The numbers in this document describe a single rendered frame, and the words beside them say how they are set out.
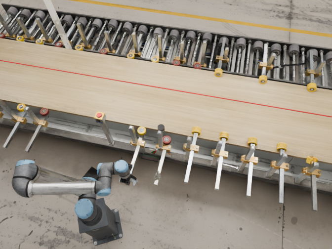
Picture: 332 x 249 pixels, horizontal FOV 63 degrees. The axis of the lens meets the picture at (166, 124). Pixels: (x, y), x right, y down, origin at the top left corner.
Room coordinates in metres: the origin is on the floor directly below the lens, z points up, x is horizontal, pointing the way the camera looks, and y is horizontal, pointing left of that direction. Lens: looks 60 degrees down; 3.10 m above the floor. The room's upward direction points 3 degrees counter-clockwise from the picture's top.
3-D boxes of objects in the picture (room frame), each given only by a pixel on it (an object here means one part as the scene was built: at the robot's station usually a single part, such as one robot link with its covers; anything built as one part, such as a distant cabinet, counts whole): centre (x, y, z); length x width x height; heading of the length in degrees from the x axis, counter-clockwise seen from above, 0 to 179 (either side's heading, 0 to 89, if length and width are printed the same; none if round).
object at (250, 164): (0.80, -0.68, 0.95); 0.50 x 0.04 x 0.04; 164
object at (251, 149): (0.87, -0.66, 0.94); 0.04 x 0.04 x 0.48; 74
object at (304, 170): (0.73, -1.17, 0.95); 0.14 x 0.06 x 0.05; 74
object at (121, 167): (0.73, 0.34, 1.25); 0.10 x 0.09 x 0.12; 90
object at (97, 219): (0.56, 0.71, 0.65); 0.19 x 0.19 x 0.10
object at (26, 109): (1.43, 1.26, 0.86); 0.04 x 0.04 x 0.48; 74
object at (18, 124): (1.39, 1.49, 0.81); 0.44 x 0.03 x 0.04; 164
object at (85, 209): (0.57, 0.71, 0.79); 0.17 x 0.15 x 0.18; 0
